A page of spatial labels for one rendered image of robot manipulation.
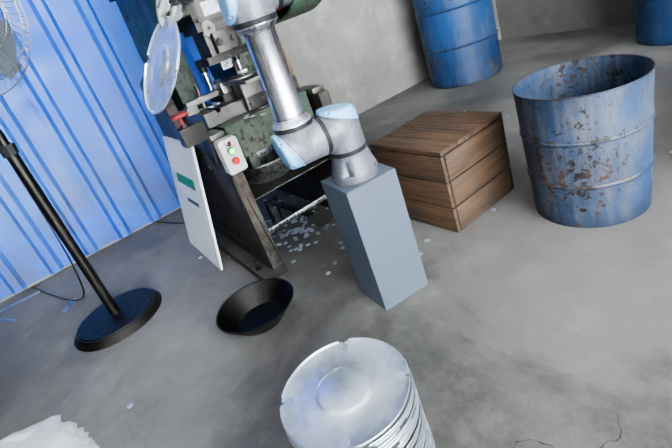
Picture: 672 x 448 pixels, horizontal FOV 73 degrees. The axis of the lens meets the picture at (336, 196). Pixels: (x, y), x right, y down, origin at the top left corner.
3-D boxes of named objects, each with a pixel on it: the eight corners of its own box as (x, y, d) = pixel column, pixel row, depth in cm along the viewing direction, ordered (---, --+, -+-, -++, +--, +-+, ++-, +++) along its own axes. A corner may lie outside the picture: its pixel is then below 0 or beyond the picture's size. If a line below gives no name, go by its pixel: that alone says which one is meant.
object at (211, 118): (300, 87, 200) (295, 74, 197) (209, 129, 180) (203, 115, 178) (270, 88, 224) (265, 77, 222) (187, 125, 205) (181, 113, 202)
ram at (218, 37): (247, 44, 185) (218, -34, 173) (215, 56, 179) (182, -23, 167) (232, 47, 199) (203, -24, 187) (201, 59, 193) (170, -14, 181)
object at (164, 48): (188, 21, 123) (185, 20, 122) (167, 124, 129) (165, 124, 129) (156, 13, 143) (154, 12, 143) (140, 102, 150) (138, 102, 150)
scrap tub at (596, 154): (681, 182, 161) (681, 49, 142) (622, 243, 143) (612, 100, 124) (567, 167, 195) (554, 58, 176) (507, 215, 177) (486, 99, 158)
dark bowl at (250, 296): (314, 310, 163) (308, 295, 160) (243, 362, 150) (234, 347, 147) (277, 282, 187) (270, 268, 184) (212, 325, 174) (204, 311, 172)
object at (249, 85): (287, 100, 181) (274, 67, 175) (257, 114, 175) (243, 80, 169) (260, 100, 201) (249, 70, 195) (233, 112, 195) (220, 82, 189)
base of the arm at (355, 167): (388, 168, 139) (380, 139, 135) (348, 190, 134) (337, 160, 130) (363, 160, 152) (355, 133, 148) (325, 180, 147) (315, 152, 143)
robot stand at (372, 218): (428, 284, 156) (395, 167, 138) (386, 311, 150) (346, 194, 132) (398, 264, 171) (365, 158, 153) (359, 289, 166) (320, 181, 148)
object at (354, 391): (401, 328, 109) (400, 325, 108) (421, 436, 83) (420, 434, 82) (288, 355, 113) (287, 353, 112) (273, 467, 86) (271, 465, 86)
